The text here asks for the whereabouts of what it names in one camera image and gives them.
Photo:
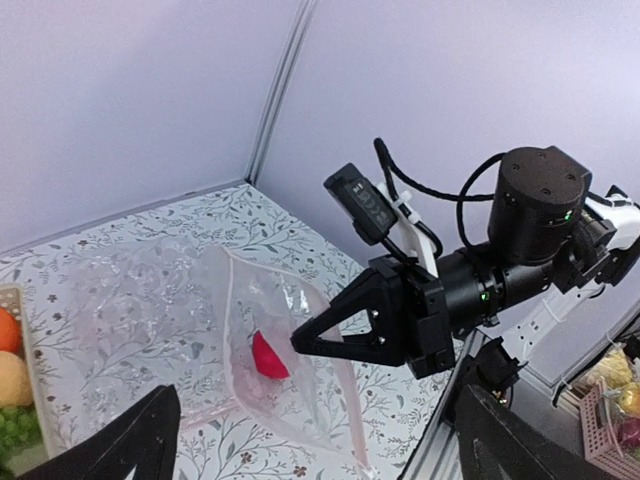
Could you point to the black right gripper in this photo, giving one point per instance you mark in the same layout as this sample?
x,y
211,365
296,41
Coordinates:
x,y
541,233

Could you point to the floral patterned table mat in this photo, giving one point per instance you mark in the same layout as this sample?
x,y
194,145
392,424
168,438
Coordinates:
x,y
395,406

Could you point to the orange toy orange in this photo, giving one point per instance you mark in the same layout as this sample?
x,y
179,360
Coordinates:
x,y
10,333

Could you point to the red toy apple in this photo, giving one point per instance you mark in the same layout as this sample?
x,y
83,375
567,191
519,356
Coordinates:
x,y
266,360

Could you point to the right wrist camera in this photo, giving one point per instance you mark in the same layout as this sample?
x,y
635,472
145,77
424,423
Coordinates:
x,y
371,214

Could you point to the aluminium front rail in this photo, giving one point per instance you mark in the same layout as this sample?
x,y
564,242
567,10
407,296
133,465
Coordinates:
x,y
437,453

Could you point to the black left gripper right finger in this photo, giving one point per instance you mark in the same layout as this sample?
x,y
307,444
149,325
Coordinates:
x,y
494,443

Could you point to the clear pink-zipper zip bag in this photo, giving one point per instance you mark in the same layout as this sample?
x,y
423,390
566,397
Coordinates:
x,y
163,312

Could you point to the aluminium right corner post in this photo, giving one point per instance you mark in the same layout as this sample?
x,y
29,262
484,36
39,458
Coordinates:
x,y
278,89

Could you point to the pink basket of toys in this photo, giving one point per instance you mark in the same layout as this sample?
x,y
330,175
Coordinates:
x,y
605,398

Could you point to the green toy grapes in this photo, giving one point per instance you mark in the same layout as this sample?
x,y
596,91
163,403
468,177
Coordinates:
x,y
20,429

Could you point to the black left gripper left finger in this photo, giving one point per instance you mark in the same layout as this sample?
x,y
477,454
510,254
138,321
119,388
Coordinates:
x,y
140,444

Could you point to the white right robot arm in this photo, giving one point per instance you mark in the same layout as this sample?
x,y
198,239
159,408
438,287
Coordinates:
x,y
424,292

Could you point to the cream perforated plastic basket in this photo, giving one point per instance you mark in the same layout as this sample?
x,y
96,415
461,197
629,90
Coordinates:
x,y
12,302

